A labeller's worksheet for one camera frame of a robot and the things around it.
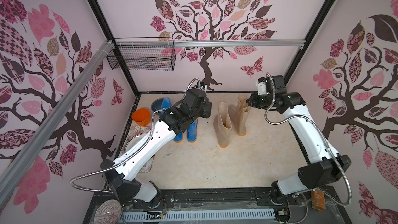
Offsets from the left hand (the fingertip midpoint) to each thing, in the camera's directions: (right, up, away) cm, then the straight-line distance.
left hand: (205, 106), depth 71 cm
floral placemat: (-32, -34, +13) cm, 49 cm away
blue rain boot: (-8, -15, +19) cm, 26 cm away
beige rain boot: (+18, -2, +1) cm, 19 cm away
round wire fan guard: (-44, -49, -2) cm, 66 cm away
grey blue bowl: (-33, +1, +33) cm, 47 cm away
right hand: (+22, +4, +6) cm, 23 cm away
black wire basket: (-39, +33, +24) cm, 56 cm away
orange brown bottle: (+53, -44, 0) cm, 69 cm away
